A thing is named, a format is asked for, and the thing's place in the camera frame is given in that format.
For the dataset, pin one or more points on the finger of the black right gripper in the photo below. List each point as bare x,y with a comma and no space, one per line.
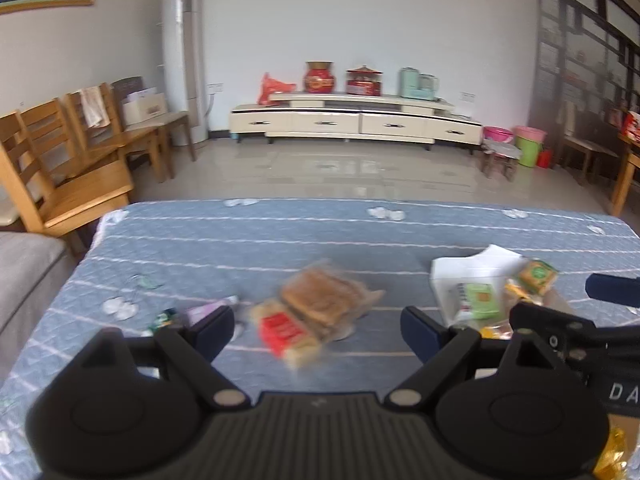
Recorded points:
539,318
614,289

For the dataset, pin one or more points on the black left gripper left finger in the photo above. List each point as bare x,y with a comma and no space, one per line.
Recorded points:
209,336

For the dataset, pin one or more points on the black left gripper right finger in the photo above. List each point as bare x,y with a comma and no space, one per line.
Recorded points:
424,336

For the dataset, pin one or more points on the purple snack packet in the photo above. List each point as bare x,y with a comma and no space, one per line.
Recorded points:
193,315

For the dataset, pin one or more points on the green label biscuit packet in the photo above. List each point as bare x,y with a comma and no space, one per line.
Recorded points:
537,277

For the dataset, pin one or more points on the light green snack packet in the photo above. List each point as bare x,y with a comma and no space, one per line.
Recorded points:
477,302

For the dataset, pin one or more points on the green white snack packet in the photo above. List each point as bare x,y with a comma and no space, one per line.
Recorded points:
166,318

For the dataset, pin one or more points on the yellow snack packet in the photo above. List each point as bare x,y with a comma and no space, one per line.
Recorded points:
612,462

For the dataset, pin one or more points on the yellow biscuit bag in tray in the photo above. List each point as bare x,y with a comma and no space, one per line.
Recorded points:
499,328

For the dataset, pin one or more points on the red label cracker packet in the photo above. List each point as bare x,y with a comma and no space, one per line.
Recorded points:
285,335

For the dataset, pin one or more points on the clear bread pack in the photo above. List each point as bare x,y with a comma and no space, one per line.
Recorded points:
328,301

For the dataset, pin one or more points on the blue quilted table cover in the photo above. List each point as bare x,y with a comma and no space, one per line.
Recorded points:
176,254

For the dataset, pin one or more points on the wooden table at right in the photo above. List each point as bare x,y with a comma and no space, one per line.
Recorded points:
629,164

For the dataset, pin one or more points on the pink basin on stool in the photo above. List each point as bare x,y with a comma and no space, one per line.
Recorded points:
499,149

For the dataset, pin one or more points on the green plastic bucket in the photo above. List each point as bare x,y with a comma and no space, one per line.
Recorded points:
529,141

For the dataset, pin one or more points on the grey sofa cushion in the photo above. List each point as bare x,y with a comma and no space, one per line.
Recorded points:
33,269

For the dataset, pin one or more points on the near wooden chair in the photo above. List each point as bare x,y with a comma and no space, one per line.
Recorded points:
47,208

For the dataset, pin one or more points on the dark wooden display shelf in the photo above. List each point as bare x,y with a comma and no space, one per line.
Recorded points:
586,79

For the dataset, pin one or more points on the dark chair with box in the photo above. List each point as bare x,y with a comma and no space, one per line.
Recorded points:
163,125

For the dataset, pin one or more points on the cream tv cabinet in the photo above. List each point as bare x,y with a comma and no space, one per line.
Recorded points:
352,118

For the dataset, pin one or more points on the mint green kettle appliance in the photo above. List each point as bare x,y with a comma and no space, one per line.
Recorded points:
412,84

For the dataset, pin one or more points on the red plastic bag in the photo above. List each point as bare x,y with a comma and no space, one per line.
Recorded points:
270,86

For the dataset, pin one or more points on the red gift box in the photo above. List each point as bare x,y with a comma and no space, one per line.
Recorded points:
363,81

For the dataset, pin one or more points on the red round jar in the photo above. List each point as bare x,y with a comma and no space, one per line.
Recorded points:
319,77

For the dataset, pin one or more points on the white tower air conditioner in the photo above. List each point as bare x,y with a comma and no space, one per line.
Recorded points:
183,63

